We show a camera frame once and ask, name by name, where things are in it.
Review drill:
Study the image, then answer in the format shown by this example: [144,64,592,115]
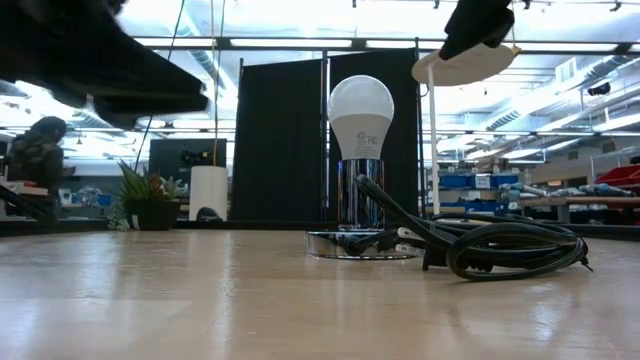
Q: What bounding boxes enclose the red storage bin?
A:
[594,164,640,187]

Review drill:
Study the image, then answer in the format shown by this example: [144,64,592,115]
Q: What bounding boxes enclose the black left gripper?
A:
[0,0,211,132]

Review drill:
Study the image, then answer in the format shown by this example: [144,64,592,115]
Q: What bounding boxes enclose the wooden workbench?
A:
[519,196,640,224]

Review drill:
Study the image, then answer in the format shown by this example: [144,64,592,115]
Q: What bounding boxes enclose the black folding room divider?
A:
[229,48,420,224]

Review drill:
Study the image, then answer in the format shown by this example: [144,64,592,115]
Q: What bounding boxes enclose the background wooden desk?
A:
[0,182,49,197]

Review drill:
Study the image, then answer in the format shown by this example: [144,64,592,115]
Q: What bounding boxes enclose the black monitor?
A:
[148,138,229,189]

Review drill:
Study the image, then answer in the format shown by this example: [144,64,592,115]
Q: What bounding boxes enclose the person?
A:
[4,115,76,224]

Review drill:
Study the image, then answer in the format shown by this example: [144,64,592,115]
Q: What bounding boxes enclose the white lightbulb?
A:
[327,74,396,161]

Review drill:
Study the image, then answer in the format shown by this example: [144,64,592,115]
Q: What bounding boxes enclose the grey blue power tool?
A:
[499,182,547,199]
[579,183,637,197]

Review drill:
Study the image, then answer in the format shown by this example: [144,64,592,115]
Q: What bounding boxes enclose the chrome lamp socket base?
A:
[305,158,419,261]

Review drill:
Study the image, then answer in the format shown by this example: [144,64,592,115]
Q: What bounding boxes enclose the thick black looped cable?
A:
[0,184,56,226]

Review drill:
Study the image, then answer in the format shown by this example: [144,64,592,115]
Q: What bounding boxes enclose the potted succulent plant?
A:
[107,158,189,232]

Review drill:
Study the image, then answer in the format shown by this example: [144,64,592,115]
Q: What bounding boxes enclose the black lamp power cord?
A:
[339,173,595,282]

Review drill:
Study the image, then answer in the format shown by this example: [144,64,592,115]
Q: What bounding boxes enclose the small yellow hanging weight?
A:
[509,0,522,56]

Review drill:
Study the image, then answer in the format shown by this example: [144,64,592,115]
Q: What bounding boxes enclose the long blue storage bin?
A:
[439,200,521,214]

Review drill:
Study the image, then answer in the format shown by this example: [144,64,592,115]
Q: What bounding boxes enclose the white floor lamp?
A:
[411,41,516,216]

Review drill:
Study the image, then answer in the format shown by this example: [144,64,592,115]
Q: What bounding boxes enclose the white cylinder container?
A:
[188,165,230,222]

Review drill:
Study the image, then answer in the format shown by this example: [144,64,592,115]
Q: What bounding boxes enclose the thin black hanging cable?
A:
[133,0,187,172]

